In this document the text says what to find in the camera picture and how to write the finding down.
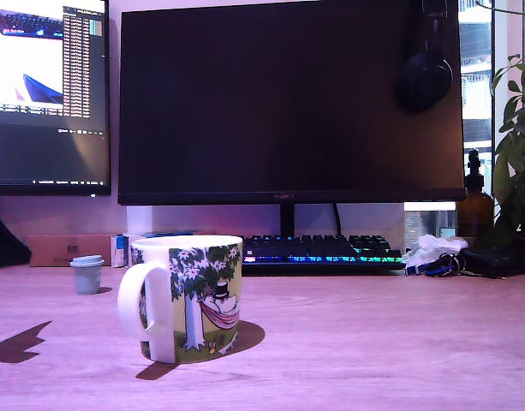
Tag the pale blue coffee capsule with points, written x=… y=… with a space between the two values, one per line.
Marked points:
x=87 y=280

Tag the brown cardboard box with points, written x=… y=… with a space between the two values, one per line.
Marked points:
x=52 y=250

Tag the small white and blue box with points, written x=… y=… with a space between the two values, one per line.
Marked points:
x=168 y=234
x=118 y=252

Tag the black monitor with lit screen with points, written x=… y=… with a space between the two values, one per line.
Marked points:
x=52 y=150

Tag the white mug with cartoon print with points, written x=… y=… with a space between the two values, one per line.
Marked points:
x=193 y=299

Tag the large black dark monitor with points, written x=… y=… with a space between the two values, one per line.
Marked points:
x=245 y=107

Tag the black keyboard with rainbow backlight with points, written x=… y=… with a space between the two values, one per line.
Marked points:
x=330 y=259

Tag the crumpled white tissue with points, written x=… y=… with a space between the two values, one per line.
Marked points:
x=433 y=245

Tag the black headphones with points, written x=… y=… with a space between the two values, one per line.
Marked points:
x=425 y=79

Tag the amber glass pump bottle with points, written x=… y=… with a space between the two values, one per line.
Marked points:
x=474 y=214

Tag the green houseplant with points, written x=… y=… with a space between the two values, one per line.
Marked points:
x=517 y=171

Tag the white upright post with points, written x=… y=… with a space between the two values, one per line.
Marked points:
x=139 y=220

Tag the black window frame bar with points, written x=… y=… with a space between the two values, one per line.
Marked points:
x=493 y=43

